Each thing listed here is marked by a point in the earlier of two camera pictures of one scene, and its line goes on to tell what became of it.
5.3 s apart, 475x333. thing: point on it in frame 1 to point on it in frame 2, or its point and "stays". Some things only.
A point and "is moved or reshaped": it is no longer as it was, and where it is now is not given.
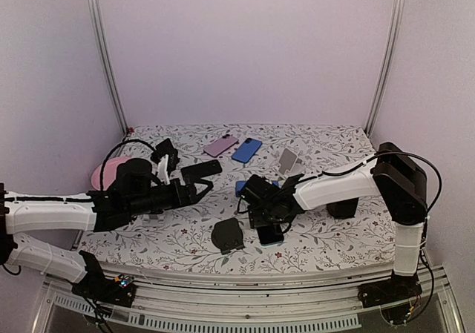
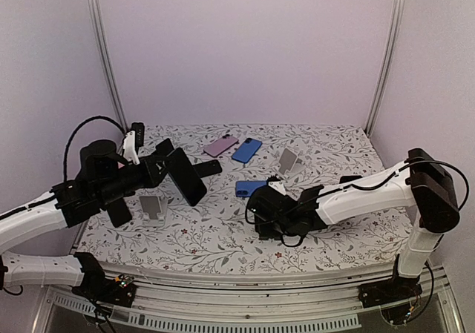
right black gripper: x=257 y=219 to x=263 y=225
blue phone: x=246 y=151 stays
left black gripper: x=191 y=197 to x=153 y=176
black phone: x=270 y=235 is moved or reshaped
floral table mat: x=212 y=236 stays
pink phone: x=220 y=145 stays
